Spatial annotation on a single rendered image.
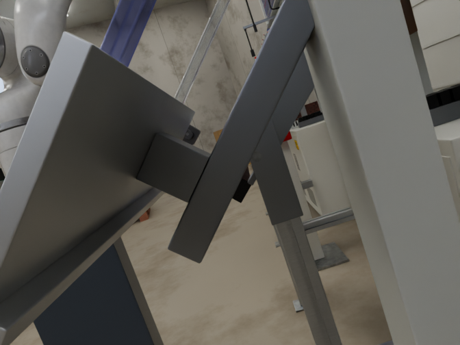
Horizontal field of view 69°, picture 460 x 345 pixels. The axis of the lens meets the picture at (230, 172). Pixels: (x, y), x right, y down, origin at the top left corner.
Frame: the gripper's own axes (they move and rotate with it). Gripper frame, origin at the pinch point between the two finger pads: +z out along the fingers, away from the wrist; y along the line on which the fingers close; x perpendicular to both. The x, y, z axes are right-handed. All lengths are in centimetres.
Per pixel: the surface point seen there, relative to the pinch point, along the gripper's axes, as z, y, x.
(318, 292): 31.5, 14.1, -10.2
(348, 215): 61, -61, -2
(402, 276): 24.8, 38.3, 2.3
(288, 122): 14.3, 10.0, 10.4
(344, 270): 80, -78, -26
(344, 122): 14.8, 37.4, 10.3
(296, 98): 13.5, 10.0, 14.1
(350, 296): 77, -57, -29
